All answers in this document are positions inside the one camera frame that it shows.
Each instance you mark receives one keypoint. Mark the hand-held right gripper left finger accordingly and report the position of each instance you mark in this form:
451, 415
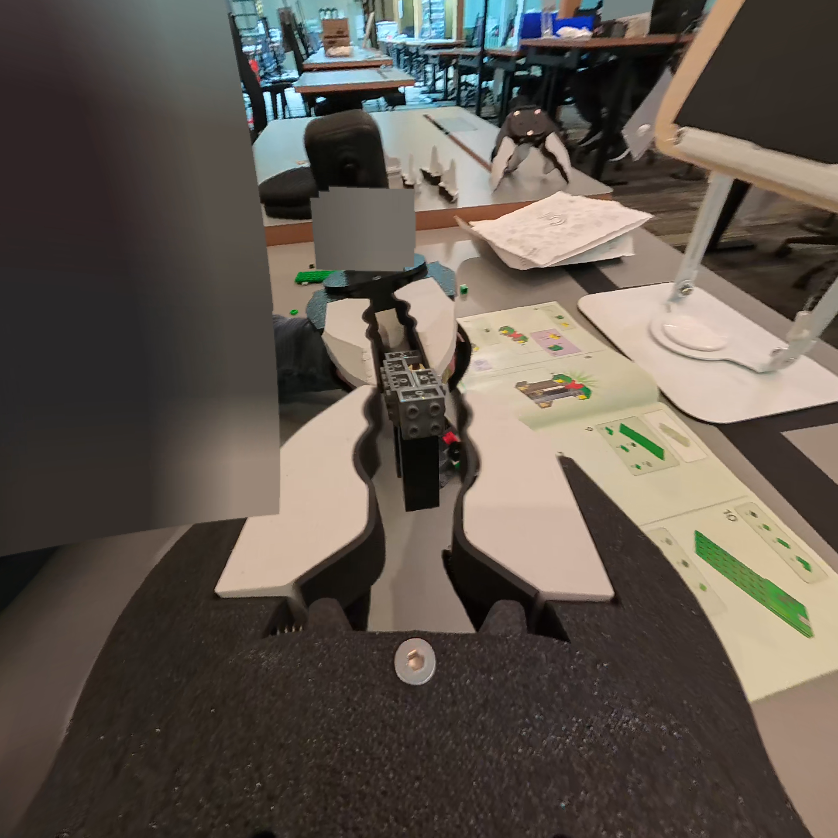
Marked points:
308, 524

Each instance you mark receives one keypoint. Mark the wooden background table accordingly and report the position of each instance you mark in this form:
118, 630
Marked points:
602, 42
353, 82

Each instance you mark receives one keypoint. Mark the small red green brick assembly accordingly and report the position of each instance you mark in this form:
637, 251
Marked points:
452, 452

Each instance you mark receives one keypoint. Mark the spare black and white gripper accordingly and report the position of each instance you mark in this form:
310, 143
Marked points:
530, 144

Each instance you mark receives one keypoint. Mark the grey desk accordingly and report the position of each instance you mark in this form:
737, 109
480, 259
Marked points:
510, 288

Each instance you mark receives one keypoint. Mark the wood framed black screen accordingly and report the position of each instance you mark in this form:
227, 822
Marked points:
785, 65

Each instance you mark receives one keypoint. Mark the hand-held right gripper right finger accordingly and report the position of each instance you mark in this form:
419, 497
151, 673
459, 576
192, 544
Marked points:
530, 524

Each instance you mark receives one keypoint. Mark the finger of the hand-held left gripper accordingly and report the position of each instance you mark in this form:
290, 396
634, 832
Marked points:
435, 321
347, 340

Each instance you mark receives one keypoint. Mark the black and tan brick assembly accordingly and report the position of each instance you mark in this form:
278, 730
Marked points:
419, 412

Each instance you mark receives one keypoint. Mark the stack of black pads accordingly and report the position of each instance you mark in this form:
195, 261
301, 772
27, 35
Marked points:
285, 193

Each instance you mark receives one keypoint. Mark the green instruction booklet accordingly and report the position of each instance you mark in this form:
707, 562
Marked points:
589, 425

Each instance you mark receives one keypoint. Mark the green brick plate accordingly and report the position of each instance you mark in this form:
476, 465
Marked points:
314, 277

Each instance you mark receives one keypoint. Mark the folded white paper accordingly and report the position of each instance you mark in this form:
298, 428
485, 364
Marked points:
563, 226

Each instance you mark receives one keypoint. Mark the white tablet stand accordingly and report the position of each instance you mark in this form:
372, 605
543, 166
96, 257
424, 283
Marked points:
720, 380

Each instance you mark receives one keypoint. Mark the brown paper bag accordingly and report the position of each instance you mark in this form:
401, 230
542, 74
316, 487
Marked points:
337, 36

